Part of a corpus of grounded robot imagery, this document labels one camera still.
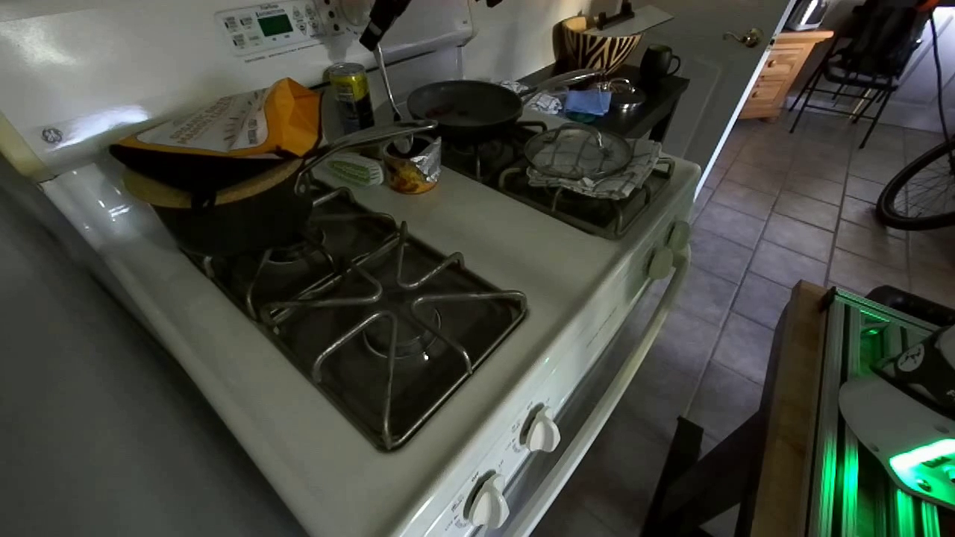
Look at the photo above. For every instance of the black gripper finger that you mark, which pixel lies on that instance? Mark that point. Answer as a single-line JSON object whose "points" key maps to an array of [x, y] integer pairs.
{"points": [[395, 13], [373, 31]]}

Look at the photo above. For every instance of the tin can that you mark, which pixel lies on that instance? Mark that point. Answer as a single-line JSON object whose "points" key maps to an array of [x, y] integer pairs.
{"points": [[411, 177]]}

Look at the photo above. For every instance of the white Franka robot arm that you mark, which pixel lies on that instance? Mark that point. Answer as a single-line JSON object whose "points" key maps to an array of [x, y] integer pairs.
{"points": [[883, 419]]}

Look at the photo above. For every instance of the white stove timer dial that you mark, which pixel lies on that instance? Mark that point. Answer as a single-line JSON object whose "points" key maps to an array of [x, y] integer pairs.
{"points": [[347, 13]]}

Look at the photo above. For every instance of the black frying pan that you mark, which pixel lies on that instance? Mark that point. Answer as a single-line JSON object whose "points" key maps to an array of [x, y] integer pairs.
{"points": [[467, 108]]}

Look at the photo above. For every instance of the small white lid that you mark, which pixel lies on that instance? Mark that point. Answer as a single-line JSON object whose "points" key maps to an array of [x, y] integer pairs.
{"points": [[350, 170]]}

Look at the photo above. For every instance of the round wooden board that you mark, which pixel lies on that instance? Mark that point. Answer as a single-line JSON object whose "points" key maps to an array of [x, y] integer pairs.
{"points": [[247, 190]]}

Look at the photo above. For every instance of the zebra patterned bowl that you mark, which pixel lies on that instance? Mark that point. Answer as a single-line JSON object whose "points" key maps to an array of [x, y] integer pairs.
{"points": [[597, 49]]}

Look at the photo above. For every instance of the black burner grate under foil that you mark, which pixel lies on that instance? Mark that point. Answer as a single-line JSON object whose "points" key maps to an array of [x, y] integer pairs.
{"points": [[517, 182]]}

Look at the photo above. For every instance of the blue sponge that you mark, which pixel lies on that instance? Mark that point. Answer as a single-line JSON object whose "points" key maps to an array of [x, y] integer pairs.
{"points": [[586, 105]]}

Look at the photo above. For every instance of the small metal bowl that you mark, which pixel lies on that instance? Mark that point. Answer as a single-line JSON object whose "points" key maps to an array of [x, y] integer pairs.
{"points": [[628, 92]]}

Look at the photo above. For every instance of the white gas stove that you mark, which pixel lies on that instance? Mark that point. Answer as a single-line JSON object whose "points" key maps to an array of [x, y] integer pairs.
{"points": [[517, 238]]}

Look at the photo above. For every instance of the large black burner grate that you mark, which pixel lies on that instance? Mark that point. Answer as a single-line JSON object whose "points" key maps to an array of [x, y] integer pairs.
{"points": [[397, 286]]}

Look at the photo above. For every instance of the black mug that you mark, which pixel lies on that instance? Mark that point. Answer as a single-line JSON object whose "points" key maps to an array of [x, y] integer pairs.
{"points": [[656, 64]]}

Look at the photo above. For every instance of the black side table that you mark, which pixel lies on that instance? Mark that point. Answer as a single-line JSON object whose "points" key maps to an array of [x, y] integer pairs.
{"points": [[659, 105]]}

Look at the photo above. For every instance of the white door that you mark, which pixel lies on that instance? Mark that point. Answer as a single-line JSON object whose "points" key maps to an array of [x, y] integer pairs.
{"points": [[717, 79]]}

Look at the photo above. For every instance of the brass door knob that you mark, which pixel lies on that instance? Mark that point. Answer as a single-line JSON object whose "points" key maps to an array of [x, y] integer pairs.
{"points": [[746, 35]]}

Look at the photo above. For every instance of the white stove knob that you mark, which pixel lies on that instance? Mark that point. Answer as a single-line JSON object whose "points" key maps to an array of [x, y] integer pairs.
{"points": [[659, 261], [488, 501], [677, 237], [541, 431]]}

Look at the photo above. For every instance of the wooden cabinet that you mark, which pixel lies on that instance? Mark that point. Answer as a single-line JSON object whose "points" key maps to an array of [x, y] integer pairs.
{"points": [[770, 83]]}

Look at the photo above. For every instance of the black chair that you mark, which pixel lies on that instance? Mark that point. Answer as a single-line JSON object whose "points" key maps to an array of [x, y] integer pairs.
{"points": [[876, 44]]}

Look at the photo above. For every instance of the bicycle wheel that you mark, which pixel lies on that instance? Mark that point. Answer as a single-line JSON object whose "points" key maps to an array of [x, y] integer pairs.
{"points": [[882, 202]]}

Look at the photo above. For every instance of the black stand legs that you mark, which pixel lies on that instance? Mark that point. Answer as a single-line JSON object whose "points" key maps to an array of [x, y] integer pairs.
{"points": [[682, 477]]}

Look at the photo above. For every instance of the wooden plank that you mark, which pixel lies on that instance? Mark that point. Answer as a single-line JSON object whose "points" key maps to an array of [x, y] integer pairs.
{"points": [[792, 419]]}

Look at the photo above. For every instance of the aluminium frame rails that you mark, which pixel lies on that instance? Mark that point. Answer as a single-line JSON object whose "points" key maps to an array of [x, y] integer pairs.
{"points": [[844, 477]]}

